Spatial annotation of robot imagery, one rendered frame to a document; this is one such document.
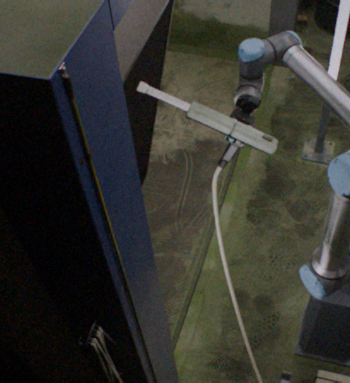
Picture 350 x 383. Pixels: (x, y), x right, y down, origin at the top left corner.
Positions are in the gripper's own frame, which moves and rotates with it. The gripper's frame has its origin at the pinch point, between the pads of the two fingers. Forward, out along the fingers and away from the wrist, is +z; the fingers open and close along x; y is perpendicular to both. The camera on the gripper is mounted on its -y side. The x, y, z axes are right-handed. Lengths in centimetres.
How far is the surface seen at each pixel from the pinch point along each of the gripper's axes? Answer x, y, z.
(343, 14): -39, 10, -124
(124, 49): 45.1, -10.1, -5.2
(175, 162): -1, 142, -99
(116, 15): 41, -75, 63
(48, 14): 49, -76, 70
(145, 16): 44, -11, -24
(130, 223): 25, -38, 70
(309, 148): -77, 111, -132
